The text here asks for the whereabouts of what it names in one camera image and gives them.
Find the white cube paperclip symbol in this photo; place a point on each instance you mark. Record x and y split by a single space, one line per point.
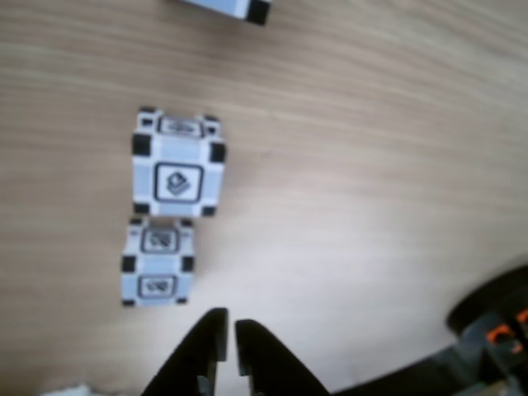
156 264

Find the white cube stacked-sheets symbol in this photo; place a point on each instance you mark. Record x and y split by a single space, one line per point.
177 181

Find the white cube lamp symbol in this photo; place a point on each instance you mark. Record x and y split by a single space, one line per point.
231 6

